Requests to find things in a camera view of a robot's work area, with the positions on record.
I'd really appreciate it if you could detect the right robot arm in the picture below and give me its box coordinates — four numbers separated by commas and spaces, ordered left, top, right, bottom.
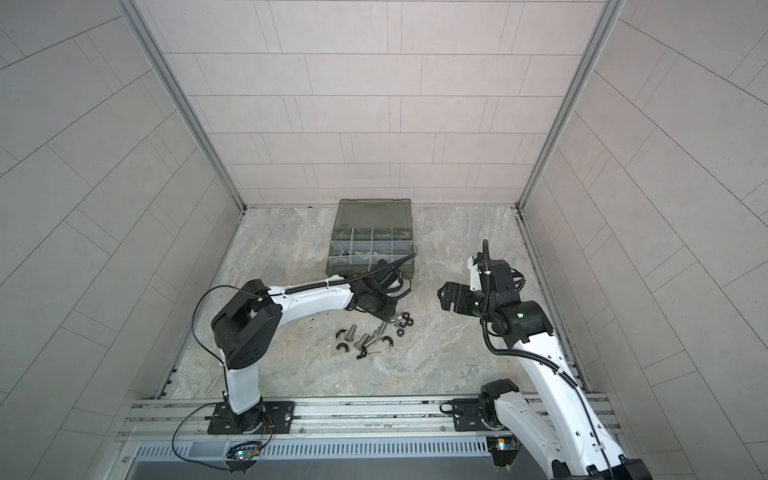
438, 250, 651, 479

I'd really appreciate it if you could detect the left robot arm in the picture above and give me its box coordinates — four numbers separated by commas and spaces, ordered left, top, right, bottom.
211, 272, 404, 415

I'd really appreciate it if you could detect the green plastic organizer box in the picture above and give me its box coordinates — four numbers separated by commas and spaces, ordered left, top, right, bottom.
326, 199, 416, 276

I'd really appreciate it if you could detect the white ventilation grille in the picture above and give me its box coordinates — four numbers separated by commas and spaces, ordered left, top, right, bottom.
135, 436, 490, 463

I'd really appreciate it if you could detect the small electronics board right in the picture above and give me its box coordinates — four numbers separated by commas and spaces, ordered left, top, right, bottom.
486, 436, 521, 470

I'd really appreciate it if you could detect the small electronics board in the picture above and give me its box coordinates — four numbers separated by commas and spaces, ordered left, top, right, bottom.
486, 436, 521, 470
225, 441, 263, 470

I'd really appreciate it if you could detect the small electronics board left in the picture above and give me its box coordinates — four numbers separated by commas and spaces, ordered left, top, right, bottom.
225, 441, 263, 470

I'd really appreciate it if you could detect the aluminium corner profile right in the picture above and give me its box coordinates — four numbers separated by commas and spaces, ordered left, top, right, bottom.
517, 0, 624, 211

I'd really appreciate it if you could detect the aluminium corner profile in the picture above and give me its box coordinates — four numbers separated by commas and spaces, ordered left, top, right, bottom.
115, 0, 247, 214
517, 0, 624, 211

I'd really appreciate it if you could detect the aluminium corner profile left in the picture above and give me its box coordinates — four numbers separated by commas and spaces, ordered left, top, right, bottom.
115, 0, 247, 214

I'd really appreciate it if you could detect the black corrugated cable left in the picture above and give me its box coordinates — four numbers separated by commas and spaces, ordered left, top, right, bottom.
281, 251, 418, 296

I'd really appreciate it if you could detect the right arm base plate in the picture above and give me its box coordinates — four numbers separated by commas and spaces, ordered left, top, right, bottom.
439, 395, 503, 432

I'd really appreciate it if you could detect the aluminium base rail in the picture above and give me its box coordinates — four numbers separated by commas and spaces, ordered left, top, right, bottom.
116, 395, 509, 441

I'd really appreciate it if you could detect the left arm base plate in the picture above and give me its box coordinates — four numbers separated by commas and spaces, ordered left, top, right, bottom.
207, 401, 296, 435

